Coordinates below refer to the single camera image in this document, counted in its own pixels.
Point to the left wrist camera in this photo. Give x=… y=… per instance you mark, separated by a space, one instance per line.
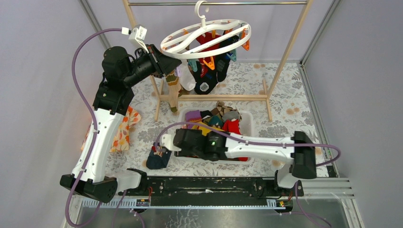
x=136 y=36

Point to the multicolour striped long sock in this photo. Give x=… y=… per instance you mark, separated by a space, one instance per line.
x=174 y=91

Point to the white sock bin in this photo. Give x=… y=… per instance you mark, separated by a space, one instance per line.
x=247 y=128

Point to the red hanging sock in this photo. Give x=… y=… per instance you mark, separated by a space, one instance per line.
x=207 y=37

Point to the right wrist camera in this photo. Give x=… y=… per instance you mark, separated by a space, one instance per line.
x=165 y=143

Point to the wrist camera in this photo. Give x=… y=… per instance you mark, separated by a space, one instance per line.
x=136 y=36
x=165 y=143

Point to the navy blue sock bundle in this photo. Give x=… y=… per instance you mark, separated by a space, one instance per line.
x=158 y=158

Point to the white round clip hanger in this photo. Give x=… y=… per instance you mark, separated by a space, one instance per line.
x=182 y=44

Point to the purple striped sock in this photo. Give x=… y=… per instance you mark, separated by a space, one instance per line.
x=193 y=116

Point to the white hanging sock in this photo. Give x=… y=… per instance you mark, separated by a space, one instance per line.
x=186 y=78

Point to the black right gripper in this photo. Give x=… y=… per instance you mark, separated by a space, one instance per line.
x=183 y=153

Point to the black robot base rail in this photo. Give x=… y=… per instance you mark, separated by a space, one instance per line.
x=257 y=187

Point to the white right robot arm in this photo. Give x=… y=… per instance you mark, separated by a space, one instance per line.
x=296 y=152

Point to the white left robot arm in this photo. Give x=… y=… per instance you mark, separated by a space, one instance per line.
x=121 y=71

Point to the red sock in bin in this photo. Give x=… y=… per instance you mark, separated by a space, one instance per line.
x=232 y=126

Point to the black hanging sock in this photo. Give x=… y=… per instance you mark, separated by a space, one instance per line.
x=207 y=78

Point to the orange floral cloth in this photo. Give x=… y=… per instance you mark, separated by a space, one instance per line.
x=121 y=139

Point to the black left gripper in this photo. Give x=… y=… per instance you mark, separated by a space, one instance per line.
x=158 y=61

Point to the yellow sock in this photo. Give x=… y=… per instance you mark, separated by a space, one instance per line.
x=205 y=129

